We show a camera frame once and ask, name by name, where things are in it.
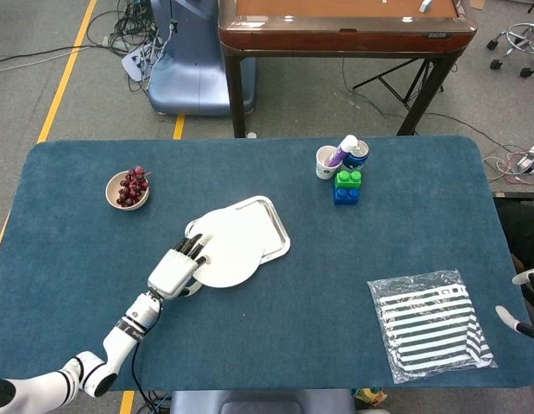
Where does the silver metal tray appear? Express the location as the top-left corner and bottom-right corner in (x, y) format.
(184, 195), (292, 264)

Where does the blue soda can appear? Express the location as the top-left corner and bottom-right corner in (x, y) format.
(342, 140), (370, 173)

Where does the red grape bunch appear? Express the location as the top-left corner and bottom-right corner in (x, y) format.
(116, 165), (152, 207)

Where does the green toy brick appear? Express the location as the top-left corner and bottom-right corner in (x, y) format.
(334, 170), (363, 191)

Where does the black bulky object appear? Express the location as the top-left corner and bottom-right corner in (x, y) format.
(493, 191), (534, 268)

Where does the white power strip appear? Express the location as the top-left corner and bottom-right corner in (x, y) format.
(516, 140), (534, 176)

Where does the blue purple robot base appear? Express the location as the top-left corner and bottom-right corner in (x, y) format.
(148, 0), (257, 116)

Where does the blue toy brick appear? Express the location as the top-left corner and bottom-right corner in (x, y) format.
(333, 185), (361, 206)

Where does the grey blue robot torso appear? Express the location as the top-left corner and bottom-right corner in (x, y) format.
(169, 389), (354, 414)

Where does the blue felt table cover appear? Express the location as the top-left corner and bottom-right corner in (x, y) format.
(0, 135), (533, 392)

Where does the colourful patterned cloth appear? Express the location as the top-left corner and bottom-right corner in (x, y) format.
(352, 386), (387, 410)

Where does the floor cable bundle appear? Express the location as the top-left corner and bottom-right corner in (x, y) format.
(85, 0), (173, 94)

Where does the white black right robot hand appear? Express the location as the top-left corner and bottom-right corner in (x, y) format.
(494, 266), (534, 346)

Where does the purple white tube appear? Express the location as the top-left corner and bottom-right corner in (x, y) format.
(326, 134), (359, 168)

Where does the beige bowl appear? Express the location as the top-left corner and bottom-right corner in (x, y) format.
(104, 170), (151, 211)

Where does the office chair wheel base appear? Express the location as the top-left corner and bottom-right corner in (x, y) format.
(486, 21), (534, 79)

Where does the white floor socket board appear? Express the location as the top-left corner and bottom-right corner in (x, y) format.
(121, 45), (160, 81)

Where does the brown wooden mahjong table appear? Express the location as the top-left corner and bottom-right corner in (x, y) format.
(217, 0), (479, 138)

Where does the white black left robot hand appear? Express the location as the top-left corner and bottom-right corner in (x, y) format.
(147, 233), (216, 299)

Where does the plastic bag striped garment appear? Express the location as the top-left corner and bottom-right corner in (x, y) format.
(366, 269), (499, 385)

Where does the flower print paper cup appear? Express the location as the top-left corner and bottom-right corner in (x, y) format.
(315, 145), (342, 180)

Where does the white paper plate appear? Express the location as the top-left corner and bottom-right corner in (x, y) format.
(192, 209), (267, 289)

